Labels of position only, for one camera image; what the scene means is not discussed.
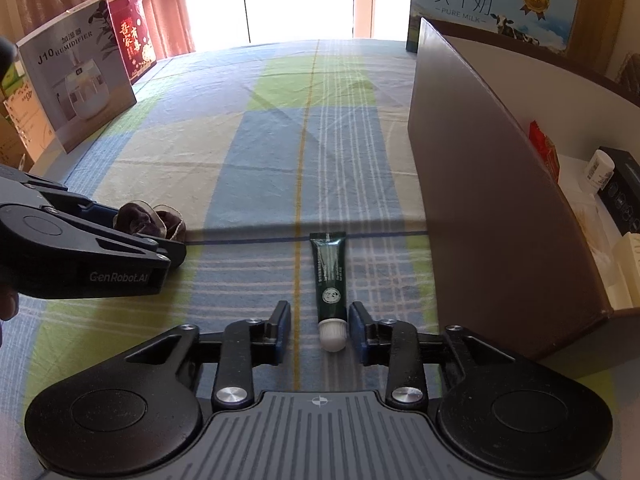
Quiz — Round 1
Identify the chair with quilted cover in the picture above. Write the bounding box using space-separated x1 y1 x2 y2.
615 52 640 101

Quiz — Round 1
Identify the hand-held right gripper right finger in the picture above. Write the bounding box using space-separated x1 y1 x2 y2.
348 301 516 408

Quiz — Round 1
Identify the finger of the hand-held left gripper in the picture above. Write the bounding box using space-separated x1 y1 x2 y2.
92 230 187 270
0 162 123 228

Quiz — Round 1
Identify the pink curtain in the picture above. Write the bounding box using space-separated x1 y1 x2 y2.
10 0 196 58

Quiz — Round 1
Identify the brown storage box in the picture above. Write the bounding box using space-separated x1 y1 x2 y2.
406 17 640 378

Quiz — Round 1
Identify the wooden cabinet panel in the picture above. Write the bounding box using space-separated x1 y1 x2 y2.
552 0 640 81

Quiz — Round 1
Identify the red snack packet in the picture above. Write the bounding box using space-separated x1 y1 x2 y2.
528 120 560 183

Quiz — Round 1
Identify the person's left hand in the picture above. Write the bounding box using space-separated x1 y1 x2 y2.
0 290 20 322

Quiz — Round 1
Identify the cream hair claw clip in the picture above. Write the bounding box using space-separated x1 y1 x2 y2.
611 232 640 311

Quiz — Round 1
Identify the white humidifier box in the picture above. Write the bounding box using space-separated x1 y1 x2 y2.
16 0 137 155

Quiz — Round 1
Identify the brown scrunchie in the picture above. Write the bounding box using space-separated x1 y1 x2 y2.
112 201 187 242

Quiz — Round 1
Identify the dark red gift box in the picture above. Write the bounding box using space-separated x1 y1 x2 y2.
108 0 157 86

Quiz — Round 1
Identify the dark green tube white cap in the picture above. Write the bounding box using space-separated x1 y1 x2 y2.
309 231 348 352

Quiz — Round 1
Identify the black product box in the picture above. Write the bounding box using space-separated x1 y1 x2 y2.
597 146 640 236

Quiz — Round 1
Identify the desktop with checked tablecloth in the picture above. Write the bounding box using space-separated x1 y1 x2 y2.
0 37 616 411

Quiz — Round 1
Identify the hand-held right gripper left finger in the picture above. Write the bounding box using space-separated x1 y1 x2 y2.
122 301 292 411

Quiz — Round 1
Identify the small white bottle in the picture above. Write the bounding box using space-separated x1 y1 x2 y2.
582 149 616 193

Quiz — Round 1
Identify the orange cardboard box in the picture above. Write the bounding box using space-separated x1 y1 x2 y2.
2 77 55 161

